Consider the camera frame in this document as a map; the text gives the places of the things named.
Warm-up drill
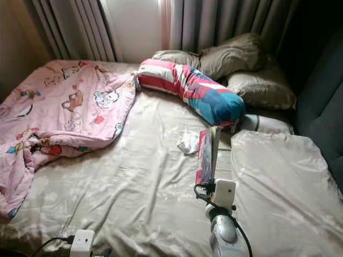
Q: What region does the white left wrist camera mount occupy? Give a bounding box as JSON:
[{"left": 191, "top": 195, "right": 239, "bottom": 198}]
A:
[{"left": 70, "top": 230, "right": 95, "bottom": 257}]

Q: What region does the small white cloth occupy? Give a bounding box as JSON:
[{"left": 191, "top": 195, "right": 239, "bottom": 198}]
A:
[{"left": 177, "top": 130, "right": 200, "bottom": 156}]

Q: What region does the brown-grey pillow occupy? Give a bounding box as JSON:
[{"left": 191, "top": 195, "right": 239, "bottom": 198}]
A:
[
  {"left": 151, "top": 50, "right": 202, "bottom": 69},
  {"left": 199, "top": 33, "right": 266, "bottom": 80},
  {"left": 225, "top": 56, "right": 297, "bottom": 110}
]

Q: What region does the blue badminton comic book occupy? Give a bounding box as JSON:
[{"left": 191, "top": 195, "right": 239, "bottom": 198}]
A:
[{"left": 196, "top": 126, "right": 221, "bottom": 185}]

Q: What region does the pink cartoon blanket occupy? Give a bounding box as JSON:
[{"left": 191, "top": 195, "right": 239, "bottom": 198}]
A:
[{"left": 0, "top": 60, "right": 137, "bottom": 220}]

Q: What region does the beige floral bed sheet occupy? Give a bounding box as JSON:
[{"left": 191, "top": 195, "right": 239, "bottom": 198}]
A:
[{"left": 0, "top": 62, "right": 343, "bottom": 257}]

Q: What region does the grey curtain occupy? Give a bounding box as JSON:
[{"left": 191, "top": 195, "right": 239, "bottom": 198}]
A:
[
  {"left": 27, "top": 0, "right": 117, "bottom": 62},
  {"left": 160, "top": 0, "right": 298, "bottom": 53}
]

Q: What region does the dark blue-grey headboard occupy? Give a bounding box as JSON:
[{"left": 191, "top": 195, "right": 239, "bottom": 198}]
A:
[{"left": 292, "top": 32, "right": 343, "bottom": 188}]

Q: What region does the white rolled cushion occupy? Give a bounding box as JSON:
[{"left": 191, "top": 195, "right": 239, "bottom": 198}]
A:
[{"left": 240, "top": 114, "right": 294, "bottom": 134}]

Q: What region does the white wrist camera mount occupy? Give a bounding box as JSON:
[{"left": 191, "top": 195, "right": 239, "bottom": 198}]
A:
[
  {"left": 213, "top": 179, "right": 237, "bottom": 210},
  {"left": 70, "top": 230, "right": 95, "bottom": 257}
]

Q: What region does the colourful striped bolster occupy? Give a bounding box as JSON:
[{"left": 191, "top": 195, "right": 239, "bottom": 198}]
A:
[{"left": 138, "top": 59, "right": 246, "bottom": 126}]

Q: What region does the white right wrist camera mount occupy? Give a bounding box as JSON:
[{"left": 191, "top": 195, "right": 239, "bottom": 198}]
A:
[{"left": 213, "top": 179, "right": 237, "bottom": 210}]

